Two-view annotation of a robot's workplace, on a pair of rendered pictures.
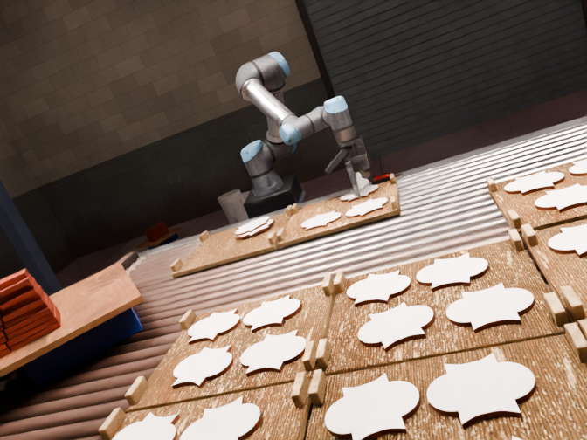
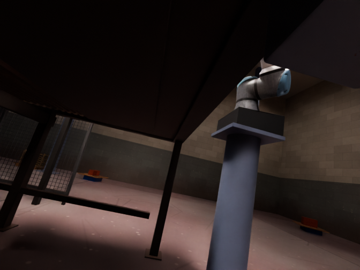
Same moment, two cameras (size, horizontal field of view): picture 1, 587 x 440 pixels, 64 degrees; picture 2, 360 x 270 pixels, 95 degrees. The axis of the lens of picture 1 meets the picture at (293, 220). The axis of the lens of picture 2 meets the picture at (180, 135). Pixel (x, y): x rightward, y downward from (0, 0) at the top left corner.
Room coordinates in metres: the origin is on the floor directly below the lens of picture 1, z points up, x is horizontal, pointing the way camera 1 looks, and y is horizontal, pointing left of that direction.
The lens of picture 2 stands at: (1.63, -0.60, 0.60)
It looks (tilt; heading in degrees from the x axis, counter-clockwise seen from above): 13 degrees up; 67
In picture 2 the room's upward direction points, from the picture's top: 13 degrees clockwise
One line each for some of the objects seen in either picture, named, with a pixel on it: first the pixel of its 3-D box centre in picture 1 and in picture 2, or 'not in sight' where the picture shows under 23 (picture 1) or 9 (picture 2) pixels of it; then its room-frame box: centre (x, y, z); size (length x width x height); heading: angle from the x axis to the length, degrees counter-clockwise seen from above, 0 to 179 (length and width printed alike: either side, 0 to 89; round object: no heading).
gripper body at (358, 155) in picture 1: (355, 155); not in sight; (1.67, -0.29, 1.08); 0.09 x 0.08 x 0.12; 72
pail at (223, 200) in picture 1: (234, 207); not in sight; (5.78, 0.63, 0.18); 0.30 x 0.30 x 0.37
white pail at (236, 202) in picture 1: (245, 210); not in sight; (5.37, 0.48, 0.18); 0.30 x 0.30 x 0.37
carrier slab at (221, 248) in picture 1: (237, 242); not in sight; (1.72, 0.23, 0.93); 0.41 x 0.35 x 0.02; 71
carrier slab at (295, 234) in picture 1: (341, 210); not in sight; (1.60, -0.17, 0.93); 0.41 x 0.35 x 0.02; 73
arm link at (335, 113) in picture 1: (337, 113); not in sight; (1.67, -0.28, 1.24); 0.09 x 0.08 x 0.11; 20
